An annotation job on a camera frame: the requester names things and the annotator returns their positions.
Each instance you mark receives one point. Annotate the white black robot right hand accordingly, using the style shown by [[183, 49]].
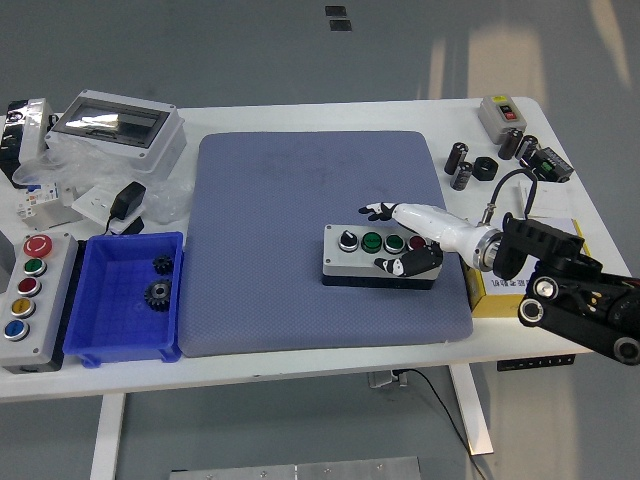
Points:
[[440, 227]]

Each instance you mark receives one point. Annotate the grey four-button control box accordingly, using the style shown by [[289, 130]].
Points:
[[350, 265]]

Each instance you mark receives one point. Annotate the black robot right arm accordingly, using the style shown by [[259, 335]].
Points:
[[550, 245]]

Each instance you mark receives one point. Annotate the grey five-button control box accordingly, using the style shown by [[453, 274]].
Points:
[[35, 320]]

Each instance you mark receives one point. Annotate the black cylindrical capacitor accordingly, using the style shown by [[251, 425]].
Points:
[[510, 144], [461, 176], [526, 150], [456, 157]]

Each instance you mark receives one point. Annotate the black hex nut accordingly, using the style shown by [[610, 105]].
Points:
[[485, 169]]

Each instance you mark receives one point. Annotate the yellow white cardboard box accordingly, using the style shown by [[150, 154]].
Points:
[[492, 300]]

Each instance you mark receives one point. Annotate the black module green terminal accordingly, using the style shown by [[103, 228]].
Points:
[[552, 165]]

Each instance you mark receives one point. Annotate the black table height controller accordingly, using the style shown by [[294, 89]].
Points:
[[535, 362]]

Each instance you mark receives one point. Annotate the white table leg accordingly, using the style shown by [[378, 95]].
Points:
[[472, 410], [106, 435]]

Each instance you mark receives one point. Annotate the blue-grey table mat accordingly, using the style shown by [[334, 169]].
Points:
[[250, 250]]

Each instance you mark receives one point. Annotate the dark floor socket cover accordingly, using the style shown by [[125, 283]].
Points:
[[340, 25], [336, 11]]

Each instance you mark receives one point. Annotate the small black bevel gear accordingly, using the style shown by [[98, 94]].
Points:
[[163, 264]]

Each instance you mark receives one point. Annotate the silver metal plate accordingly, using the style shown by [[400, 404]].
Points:
[[300, 470]]

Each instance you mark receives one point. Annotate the large black bevel gear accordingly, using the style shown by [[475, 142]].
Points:
[[158, 296]]

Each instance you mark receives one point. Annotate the black power adapter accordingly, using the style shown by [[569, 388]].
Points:
[[127, 200]]

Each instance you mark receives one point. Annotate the blue plastic bin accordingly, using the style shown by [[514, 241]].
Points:
[[115, 320]]

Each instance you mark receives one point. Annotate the grey distribution box clear lid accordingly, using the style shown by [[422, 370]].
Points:
[[110, 125]]

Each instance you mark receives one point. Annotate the clear plastic bag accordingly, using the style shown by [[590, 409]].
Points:
[[90, 167]]

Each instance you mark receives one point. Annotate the white circuit breaker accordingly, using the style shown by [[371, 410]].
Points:
[[37, 200]]

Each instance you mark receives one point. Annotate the plastic-wrapped white black box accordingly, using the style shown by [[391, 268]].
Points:
[[25, 130]]

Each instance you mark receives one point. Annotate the grey box corner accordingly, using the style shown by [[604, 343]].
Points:
[[5, 265]]

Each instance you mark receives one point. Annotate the white wall switch panel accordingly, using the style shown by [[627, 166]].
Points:
[[552, 200]]

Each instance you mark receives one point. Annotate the grey red-black push switch box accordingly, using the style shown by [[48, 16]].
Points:
[[500, 117]]

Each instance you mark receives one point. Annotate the grey under-table bracket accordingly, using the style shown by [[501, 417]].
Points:
[[385, 379]]

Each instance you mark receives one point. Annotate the white wall socket panel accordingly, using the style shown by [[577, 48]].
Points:
[[95, 202]]

